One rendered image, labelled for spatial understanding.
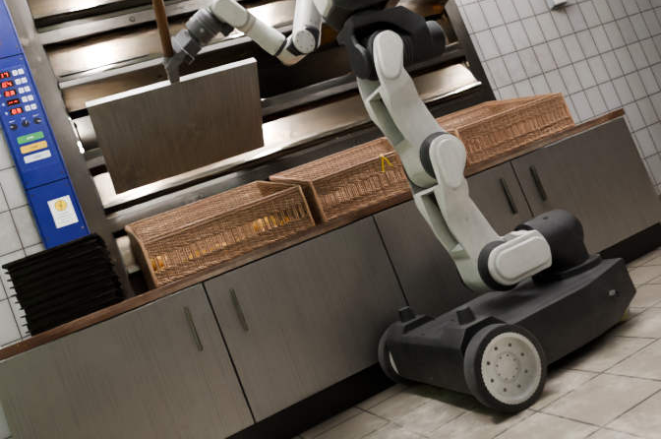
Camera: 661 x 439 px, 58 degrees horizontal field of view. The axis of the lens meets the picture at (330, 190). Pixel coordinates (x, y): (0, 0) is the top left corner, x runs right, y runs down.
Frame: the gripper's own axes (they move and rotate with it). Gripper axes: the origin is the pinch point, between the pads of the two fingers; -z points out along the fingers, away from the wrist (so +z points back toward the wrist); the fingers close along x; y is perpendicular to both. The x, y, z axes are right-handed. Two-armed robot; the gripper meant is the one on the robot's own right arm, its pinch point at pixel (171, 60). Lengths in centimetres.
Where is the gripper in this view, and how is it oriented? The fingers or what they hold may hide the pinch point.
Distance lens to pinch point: 196.1
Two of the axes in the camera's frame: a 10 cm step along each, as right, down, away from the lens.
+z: 7.2, -6.9, -1.0
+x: -4.8, -5.9, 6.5
